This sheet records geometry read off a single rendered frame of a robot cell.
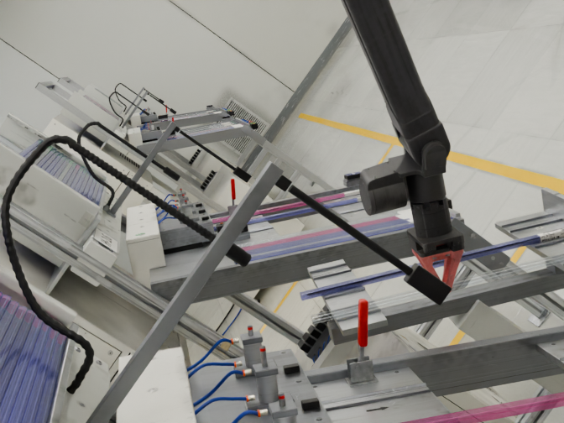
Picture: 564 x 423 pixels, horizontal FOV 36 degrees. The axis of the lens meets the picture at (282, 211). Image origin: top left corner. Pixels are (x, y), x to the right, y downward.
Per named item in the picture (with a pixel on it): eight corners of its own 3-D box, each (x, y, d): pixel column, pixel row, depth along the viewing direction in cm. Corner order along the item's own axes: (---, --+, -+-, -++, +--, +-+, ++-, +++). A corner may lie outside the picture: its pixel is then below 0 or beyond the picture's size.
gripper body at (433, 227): (425, 256, 131) (416, 209, 129) (407, 240, 140) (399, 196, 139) (466, 246, 131) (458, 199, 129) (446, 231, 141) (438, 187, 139)
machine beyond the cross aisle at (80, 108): (320, 170, 631) (97, 12, 588) (347, 185, 551) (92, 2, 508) (212, 323, 636) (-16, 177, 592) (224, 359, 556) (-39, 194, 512)
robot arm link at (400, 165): (446, 142, 125) (424, 116, 132) (371, 160, 123) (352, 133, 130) (448, 210, 132) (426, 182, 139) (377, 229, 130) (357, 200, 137)
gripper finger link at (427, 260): (429, 302, 134) (419, 245, 132) (417, 289, 141) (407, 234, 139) (472, 292, 135) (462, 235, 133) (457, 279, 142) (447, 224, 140)
